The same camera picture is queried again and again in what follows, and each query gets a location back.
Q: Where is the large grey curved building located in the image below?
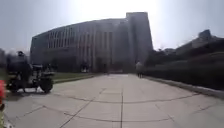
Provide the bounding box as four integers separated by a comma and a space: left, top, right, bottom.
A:
29, 11, 154, 74

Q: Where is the person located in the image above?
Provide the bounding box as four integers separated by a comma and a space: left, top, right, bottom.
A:
135, 60, 145, 79
13, 50, 34, 93

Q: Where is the grey concrete slab pavement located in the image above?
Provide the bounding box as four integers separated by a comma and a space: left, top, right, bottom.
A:
2, 73, 224, 128

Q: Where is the grass strip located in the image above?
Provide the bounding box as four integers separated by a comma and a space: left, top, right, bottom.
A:
51, 72, 98, 82

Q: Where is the dark three-wheeled vehicle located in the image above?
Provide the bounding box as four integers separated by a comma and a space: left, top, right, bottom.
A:
6, 63, 56, 94

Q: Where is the dark trimmed hedge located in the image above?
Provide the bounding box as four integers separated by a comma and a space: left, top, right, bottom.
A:
143, 50, 224, 91

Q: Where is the low grey stepped building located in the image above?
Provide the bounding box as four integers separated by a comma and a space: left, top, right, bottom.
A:
163, 29, 224, 58

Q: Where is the robot's own part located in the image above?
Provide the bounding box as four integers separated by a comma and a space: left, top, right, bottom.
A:
0, 79, 8, 128

